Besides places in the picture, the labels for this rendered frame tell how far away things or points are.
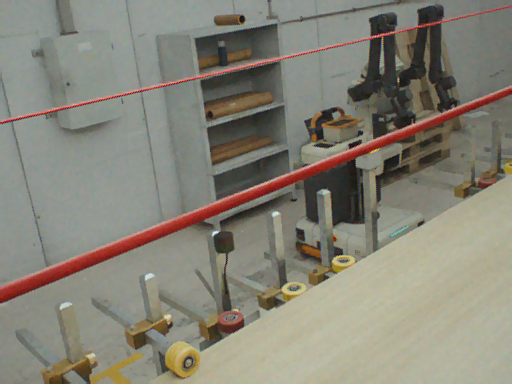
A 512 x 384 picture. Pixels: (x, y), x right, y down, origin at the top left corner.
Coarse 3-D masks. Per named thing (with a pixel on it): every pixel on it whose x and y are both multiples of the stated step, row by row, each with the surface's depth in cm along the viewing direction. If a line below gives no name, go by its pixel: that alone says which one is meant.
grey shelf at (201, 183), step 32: (192, 32) 441; (224, 32) 445; (256, 32) 504; (192, 64) 434; (192, 96) 446; (224, 96) 511; (192, 128) 458; (224, 128) 517; (256, 128) 541; (288, 128) 507; (192, 160) 471; (256, 160) 549; (288, 160) 522; (192, 192) 486; (224, 192) 530; (288, 192) 522
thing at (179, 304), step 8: (160, 296) 214; (168, 296) 211; (176, 296) 211; (168, 304) 211; (176, 304) 207; (184, 304) 205; (184, 312) 204; (192, 312) 200; (200, 312) 199; (200, 320) 197; (224, 336) 188
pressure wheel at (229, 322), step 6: (228, 312) 188; (234, 312) 187; (240, 312) 187; (222, 318) 185; (228, 318) 185; (234, 318) 185; (240, 318) 184; (222, 324) 182; (228, 324) 182; (234, 324) 182; (240, 324) 183; (222, 330) 183; (228, 330) 182; (234, 330) 182
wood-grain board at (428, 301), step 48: (480, 192) 262; (432, 240) 222; (480, 240) 218; (336, 288) 196; (384, 288) 193; (432, 288) 190; (480, 288) 187; (240, 336) 176; (288, 336) 173; (336, 336) 170; (384, 336) 168; (432, 336) 166; (480, 336) 163
